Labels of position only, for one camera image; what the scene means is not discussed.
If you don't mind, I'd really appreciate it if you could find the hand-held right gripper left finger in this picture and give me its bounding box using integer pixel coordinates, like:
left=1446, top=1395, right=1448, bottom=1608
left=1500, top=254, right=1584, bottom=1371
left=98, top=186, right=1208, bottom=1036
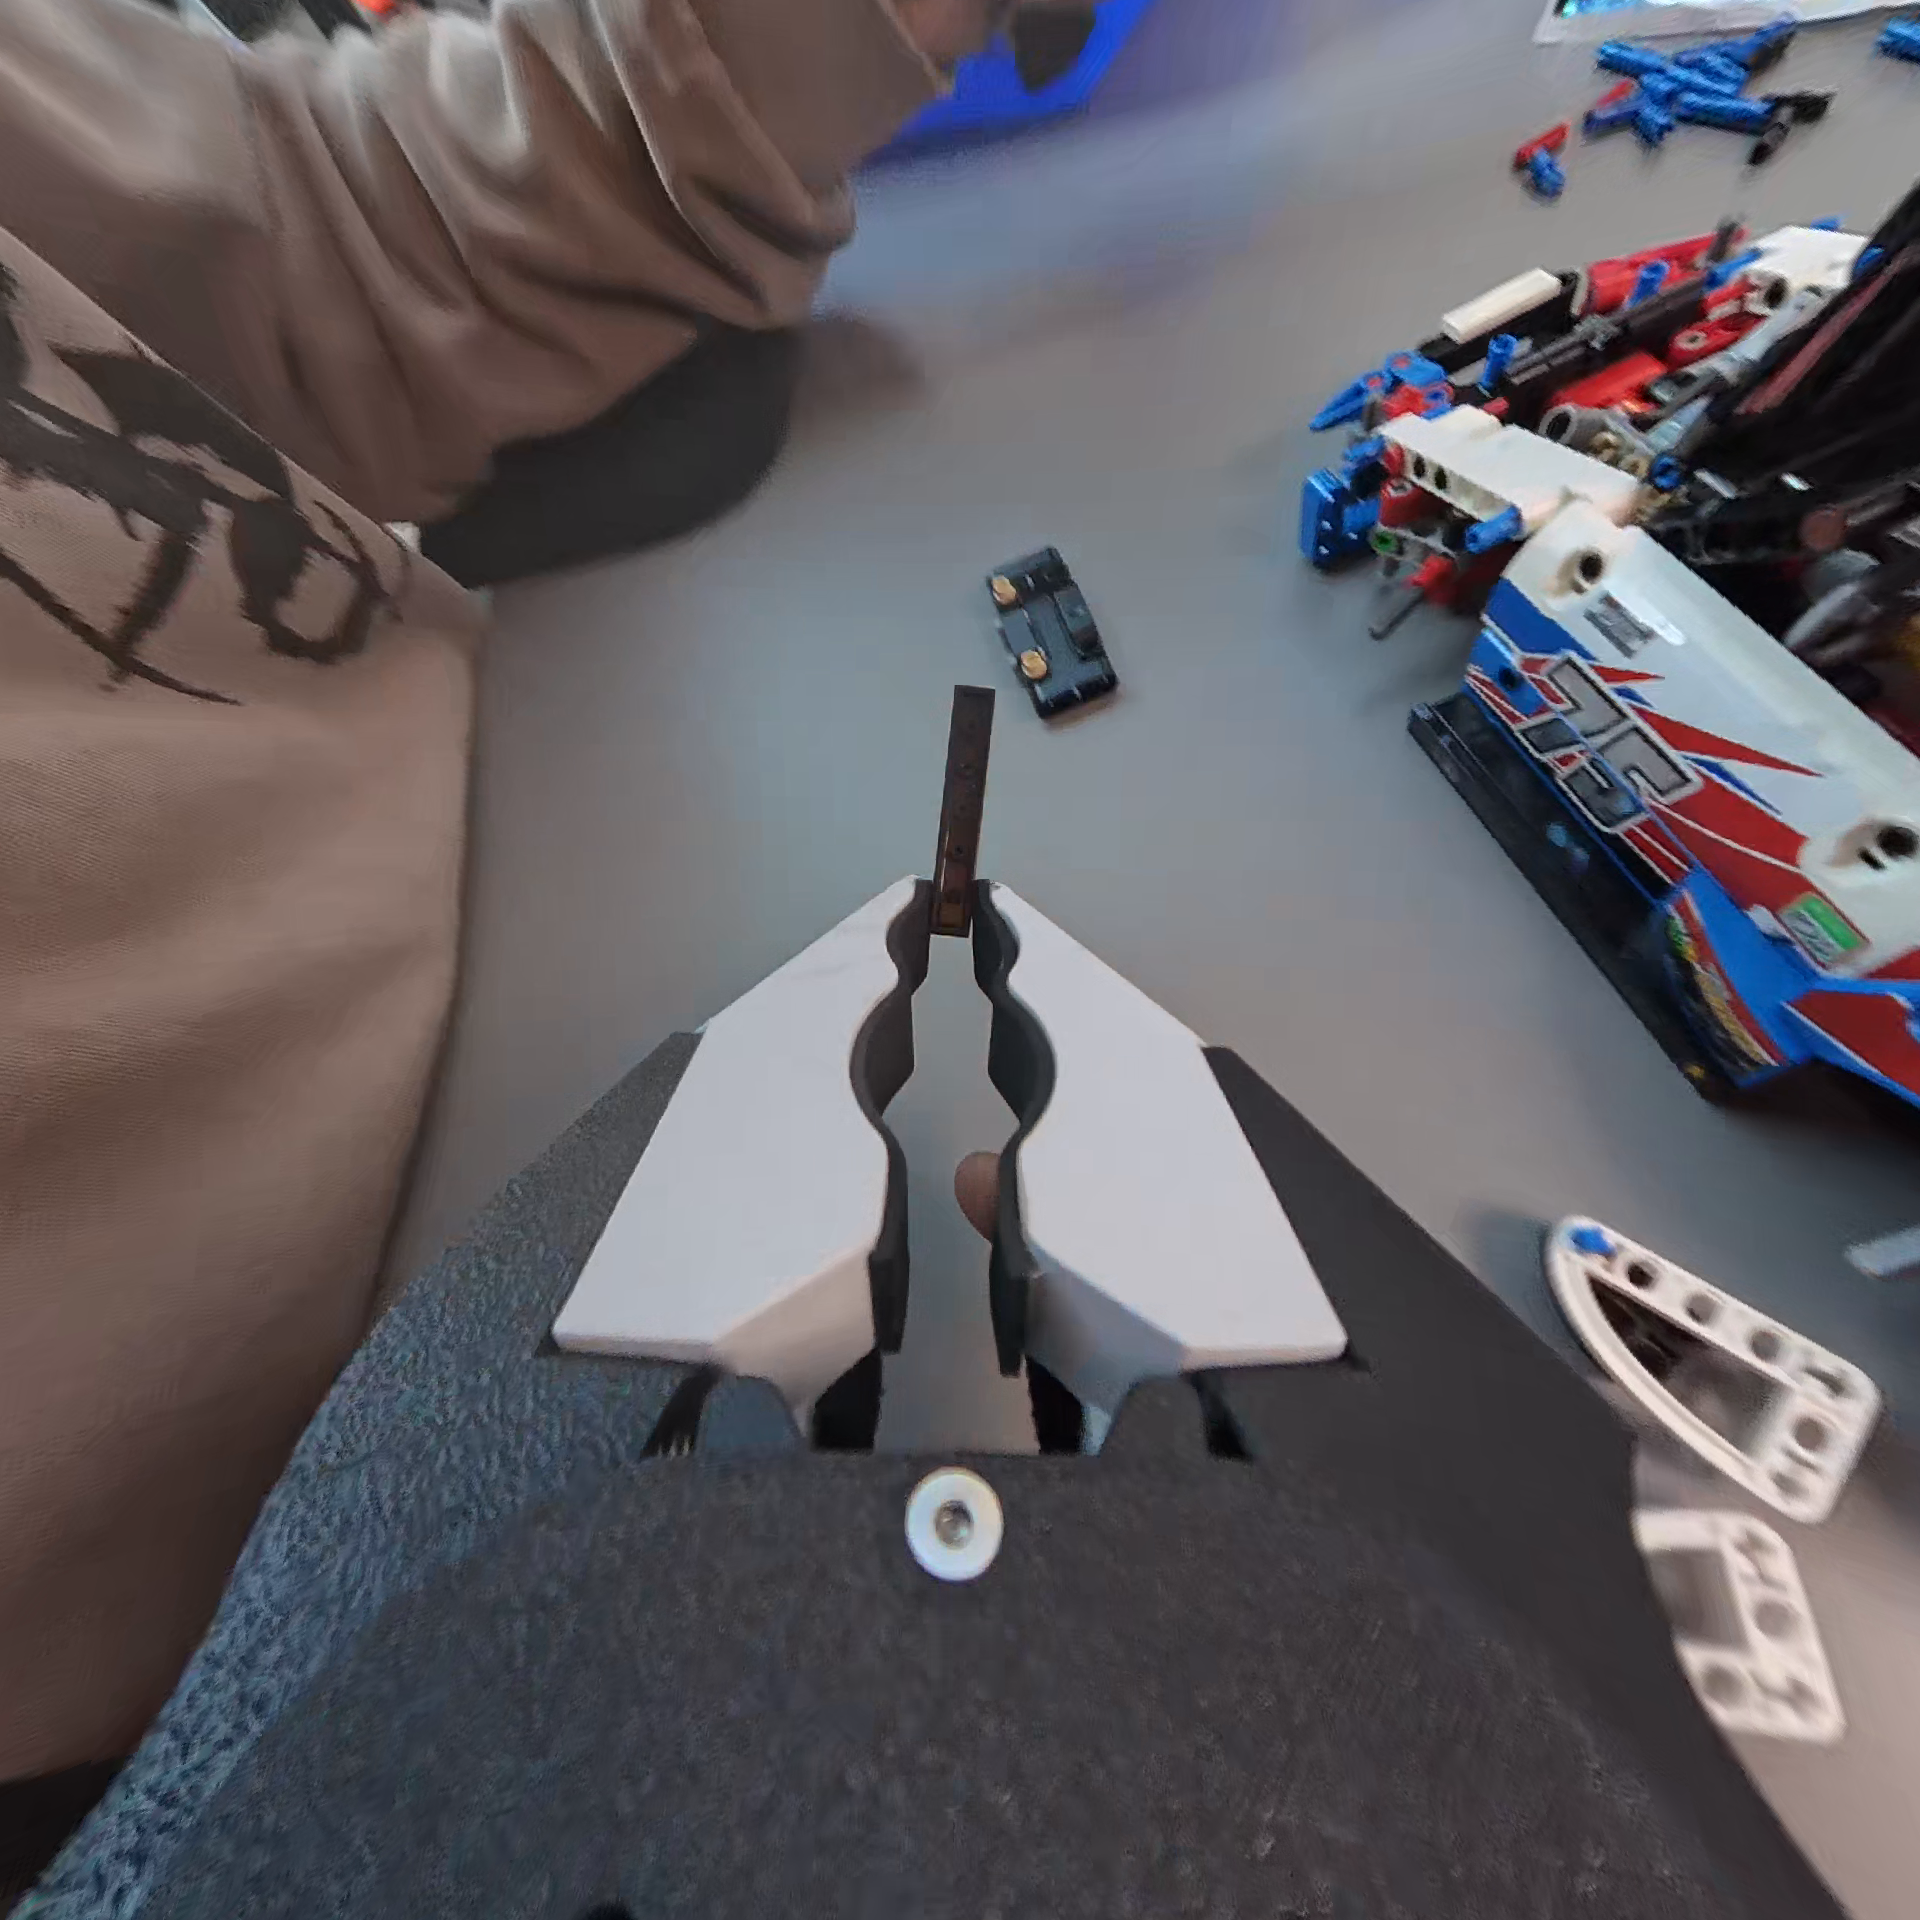
left=548, top=874, right=937, bottom=1415

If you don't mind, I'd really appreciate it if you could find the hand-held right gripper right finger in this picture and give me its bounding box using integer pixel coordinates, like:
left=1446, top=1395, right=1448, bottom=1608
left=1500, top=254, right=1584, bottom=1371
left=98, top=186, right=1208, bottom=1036
left=968, top=880, right=1350, bottom=1422

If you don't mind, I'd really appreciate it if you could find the thin black brick strip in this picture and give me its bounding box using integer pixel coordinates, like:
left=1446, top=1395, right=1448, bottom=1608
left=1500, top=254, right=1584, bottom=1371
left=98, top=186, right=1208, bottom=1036
left=930, top=686, right=997, bottom=943

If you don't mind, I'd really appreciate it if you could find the black brick assembly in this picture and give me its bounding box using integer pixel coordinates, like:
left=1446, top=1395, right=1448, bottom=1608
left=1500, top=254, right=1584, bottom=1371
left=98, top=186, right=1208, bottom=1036
left=985, top=547, right=1119, bottom=723

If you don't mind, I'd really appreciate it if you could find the holographic sticker sheet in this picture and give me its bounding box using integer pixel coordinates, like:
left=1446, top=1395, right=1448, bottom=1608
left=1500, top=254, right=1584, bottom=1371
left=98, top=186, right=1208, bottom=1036
left=1533, top=0, right=1920, bottom=41

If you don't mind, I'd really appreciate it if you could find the person's left forearm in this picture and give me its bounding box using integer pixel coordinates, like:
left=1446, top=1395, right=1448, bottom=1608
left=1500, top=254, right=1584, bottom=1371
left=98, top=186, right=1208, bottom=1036
left=0, top=0, right=961, bottom=529

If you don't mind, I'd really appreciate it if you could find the white curved brick panel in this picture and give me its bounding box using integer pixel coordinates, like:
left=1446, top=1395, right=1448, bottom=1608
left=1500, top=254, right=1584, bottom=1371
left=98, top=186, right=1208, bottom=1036
left=1545, top=1211, right=1880, bottom=1520

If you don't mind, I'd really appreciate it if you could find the toy brick race car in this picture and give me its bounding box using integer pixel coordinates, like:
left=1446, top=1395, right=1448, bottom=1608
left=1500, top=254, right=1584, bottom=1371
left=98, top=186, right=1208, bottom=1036
left=1303, top=217, right=1920, bottom=1106

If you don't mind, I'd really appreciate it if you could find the black padded cushion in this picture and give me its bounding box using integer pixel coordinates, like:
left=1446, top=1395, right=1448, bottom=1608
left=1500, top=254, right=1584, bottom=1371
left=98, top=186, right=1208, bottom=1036
left=421, top=322, right=805, bottom=590

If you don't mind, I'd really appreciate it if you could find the blue plastic bin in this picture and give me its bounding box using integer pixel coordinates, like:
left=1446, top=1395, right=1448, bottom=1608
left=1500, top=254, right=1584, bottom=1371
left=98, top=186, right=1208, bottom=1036
left=871, top=0, right=1160, bottom=168

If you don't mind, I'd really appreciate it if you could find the pile of blue brick pins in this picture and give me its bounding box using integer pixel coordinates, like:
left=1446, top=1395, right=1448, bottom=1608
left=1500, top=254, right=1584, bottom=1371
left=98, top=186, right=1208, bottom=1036
left=1591, top=19, right=1801, bottom=146

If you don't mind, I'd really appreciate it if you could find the white brick frame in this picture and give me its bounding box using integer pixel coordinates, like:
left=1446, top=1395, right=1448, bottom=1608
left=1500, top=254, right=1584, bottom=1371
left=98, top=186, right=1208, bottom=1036
left=1631, top=1504, right=1849, bottom=1747

